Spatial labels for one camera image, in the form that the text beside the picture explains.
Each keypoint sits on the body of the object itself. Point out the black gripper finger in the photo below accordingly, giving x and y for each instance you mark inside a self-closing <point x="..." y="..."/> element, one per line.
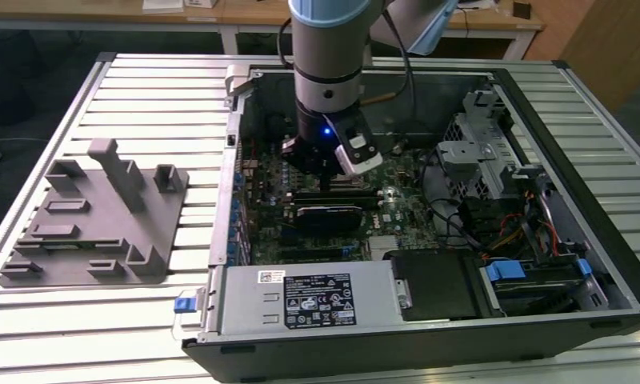
<point x="325" y="182"/>
<point x="332" y="182"/>

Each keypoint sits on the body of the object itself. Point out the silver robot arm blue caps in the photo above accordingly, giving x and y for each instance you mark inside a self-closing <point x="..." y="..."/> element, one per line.
<point x="325" y="48"/>

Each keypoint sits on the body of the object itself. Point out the CPU socket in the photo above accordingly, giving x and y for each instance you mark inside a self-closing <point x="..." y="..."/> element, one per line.
<point x="352" y="186"/>

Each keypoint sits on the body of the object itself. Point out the long black expansion slot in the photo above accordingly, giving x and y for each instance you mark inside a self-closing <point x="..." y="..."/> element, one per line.
<point x="352" y="194"/>
<point x="336" y="203"/>

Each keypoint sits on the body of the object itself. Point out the black graphics card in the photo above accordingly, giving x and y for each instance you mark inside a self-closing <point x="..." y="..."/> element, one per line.
<point x="328" y="220"/>

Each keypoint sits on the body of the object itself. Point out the round coin battery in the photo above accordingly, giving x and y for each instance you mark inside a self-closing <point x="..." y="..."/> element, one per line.
<point x="396" y="149"/>

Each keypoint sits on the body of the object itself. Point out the small blue expansion slot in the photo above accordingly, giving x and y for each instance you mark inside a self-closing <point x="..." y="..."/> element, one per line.
<point x="348" y="253"/>

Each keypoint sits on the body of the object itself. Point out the short black expansion slot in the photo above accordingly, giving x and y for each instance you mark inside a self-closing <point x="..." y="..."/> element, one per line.
<point x="309" y="254"/>

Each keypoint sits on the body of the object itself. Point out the silver finned heat sink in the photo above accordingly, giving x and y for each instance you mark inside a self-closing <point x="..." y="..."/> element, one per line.
<point x="384" y="248"/>

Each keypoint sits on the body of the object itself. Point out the green motherboard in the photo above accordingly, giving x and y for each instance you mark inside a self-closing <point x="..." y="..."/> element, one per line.
<point x="411" y="236"/>

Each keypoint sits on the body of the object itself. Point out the white barcode sticker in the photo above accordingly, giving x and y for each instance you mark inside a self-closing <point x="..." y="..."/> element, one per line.
<point x="269" y="277"/>

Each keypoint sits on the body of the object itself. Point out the perforated metal drive cage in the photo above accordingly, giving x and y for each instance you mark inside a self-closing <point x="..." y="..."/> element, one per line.
<point x="469" y="128"/>

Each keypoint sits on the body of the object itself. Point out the black rating label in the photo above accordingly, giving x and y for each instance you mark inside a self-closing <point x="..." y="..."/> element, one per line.
<point x="317" y="300"/>

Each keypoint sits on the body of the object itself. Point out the black plastic shroud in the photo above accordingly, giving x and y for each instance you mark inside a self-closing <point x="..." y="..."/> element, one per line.
<point x="432" y="286"/>

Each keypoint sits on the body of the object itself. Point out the silver power supply unit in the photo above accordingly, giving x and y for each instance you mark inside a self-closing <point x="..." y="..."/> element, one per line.
<point x="240" y="300"/>

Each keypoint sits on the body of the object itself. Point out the grey plastic parts rack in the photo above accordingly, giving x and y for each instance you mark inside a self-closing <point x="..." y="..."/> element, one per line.
<point x="138" y="224"/>

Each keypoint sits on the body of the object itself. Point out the large blue disk carrier tab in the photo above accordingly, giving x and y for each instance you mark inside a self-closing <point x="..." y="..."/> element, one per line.
<point x="504" y="272"/>

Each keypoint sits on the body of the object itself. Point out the blue plastic latch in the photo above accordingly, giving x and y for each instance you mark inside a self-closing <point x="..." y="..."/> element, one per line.
<point x="186" y="305"/>

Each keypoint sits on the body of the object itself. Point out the small white box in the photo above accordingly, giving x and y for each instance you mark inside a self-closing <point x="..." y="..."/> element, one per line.
<point x="200" y="3"/>

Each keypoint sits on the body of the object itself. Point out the black open PC case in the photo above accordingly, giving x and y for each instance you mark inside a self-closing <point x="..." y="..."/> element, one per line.
<point x="352" y="356"/>

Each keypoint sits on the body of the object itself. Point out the black hard disk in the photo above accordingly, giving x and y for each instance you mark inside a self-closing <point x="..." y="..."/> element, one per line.
<point x="539" y="292"/>

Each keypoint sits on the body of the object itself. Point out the wooden desk white legs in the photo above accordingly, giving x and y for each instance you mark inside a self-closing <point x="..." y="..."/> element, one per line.
<point x="112" y="14"/>

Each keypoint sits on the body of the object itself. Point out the small blue carrier tab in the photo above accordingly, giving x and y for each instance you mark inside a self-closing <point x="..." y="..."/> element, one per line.
<point x="583" y="268"/>

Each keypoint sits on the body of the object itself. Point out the small black box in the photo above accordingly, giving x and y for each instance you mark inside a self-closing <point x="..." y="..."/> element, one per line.
<point x="521" y="10"/>

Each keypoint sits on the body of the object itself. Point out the wooden cabinet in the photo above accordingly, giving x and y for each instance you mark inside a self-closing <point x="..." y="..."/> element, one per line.
<point x="608" y="48"/>

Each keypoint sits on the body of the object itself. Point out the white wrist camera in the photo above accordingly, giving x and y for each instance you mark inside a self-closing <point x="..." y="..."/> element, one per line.
<point x="360" y="156"/>

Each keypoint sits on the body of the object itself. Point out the silver bracket with round hole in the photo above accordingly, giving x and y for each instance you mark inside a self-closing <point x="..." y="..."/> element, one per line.
<point x="461" y="154"/>

